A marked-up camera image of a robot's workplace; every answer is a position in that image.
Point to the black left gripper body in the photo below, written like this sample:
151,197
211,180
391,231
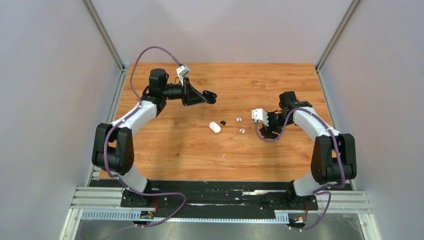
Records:
185,91

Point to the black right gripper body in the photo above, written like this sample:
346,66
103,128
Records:
276,122

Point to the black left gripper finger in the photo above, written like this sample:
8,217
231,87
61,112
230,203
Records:
205,100
197,94

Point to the black earbud charging case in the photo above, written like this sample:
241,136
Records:
210,94

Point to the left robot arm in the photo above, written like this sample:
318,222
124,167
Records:
113,147

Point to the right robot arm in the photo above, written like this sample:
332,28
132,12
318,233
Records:
333,160

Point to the white earbud charging case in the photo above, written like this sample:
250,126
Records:
215,127

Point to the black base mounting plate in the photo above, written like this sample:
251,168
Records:
173,196

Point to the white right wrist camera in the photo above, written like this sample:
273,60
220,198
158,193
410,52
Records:
260,115

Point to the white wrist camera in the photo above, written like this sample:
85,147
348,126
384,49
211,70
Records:
260,115
182,71

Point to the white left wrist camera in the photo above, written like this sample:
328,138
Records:
182,71

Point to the left aluminium corner post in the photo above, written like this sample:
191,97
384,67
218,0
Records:
93,13

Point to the aluminium corner post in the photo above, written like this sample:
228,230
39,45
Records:
93,13
348,15

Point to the right aluminium corner post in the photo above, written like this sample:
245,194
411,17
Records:
348,15

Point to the aluminium frame rail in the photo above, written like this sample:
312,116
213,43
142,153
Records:
342,201

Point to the slotted cable duct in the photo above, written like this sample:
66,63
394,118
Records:
261,217

